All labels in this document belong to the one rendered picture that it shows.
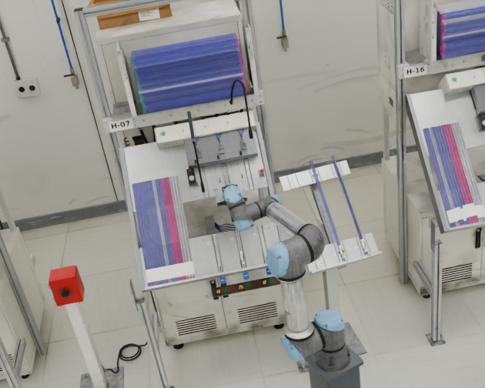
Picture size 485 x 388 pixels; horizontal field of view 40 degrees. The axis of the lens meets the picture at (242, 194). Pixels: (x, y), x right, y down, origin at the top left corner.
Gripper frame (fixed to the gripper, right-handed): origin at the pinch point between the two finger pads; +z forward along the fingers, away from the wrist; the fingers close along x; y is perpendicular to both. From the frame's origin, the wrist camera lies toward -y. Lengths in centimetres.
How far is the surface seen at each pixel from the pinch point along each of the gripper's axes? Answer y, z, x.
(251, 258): -26.9, 5.6, -4.1
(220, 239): -15.3, 8.0, 8.4
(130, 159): 31, 17, 44
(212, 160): 22.3, 9.5, 5.0
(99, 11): 93, -19, 42
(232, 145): 27.6, 10.7, -5.5
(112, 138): 43, 16, 51
